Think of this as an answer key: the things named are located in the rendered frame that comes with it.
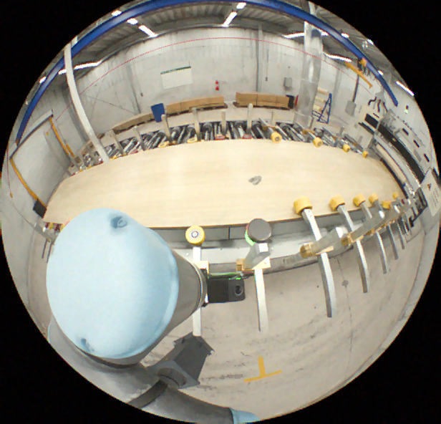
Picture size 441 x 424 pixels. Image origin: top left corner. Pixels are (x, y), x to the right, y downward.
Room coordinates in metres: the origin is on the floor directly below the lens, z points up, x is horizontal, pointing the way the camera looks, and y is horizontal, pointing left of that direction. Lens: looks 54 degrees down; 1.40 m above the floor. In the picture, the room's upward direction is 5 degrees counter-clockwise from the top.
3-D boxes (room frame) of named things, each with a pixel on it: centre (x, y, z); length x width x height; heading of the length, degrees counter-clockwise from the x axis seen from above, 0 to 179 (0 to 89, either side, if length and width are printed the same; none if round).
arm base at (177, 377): (-0.69, 0.39, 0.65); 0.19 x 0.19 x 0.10
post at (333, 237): (0.06, -0.34, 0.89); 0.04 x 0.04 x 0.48; 88
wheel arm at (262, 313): (0.00, -0.13, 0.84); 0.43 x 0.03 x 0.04; 178
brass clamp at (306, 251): (0.06, -0.36, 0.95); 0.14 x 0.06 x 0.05; 88
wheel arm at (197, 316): (0.01, 0.12, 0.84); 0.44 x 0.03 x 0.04; 178
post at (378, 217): (0.05, -0.59, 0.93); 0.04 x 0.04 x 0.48; 88
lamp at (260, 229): (0.12, -0.09, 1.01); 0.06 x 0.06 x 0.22; 88
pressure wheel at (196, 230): (0.20, 0.12, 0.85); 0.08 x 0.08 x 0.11
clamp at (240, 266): (0.07, -0.11, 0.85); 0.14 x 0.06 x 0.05; 88
